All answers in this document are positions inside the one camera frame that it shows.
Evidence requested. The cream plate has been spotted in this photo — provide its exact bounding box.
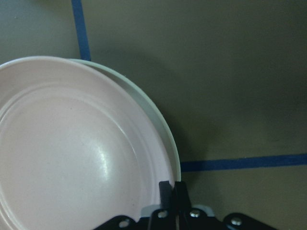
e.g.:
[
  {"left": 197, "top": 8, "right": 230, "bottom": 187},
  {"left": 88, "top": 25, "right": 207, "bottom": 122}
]
[{"left": 71, "top": 58, "right": 181, "bottom": 181}]

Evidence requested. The pink plate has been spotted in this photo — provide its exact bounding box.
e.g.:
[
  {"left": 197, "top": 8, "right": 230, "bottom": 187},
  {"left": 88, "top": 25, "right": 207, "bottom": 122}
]
[{"left": 0, "top": 57, "right": 177, "bottom": 230}]

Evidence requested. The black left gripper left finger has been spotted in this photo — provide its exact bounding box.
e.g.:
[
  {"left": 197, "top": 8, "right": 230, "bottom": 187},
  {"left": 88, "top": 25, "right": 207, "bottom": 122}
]
[{"left": 159, "top": 181, "right": 173, "bottom": 210}]

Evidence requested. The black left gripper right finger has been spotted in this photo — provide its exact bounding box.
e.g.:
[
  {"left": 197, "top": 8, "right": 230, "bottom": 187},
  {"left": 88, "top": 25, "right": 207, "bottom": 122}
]
[{"left": 173, "top": 181, "right": 192, "bottom": 212}]

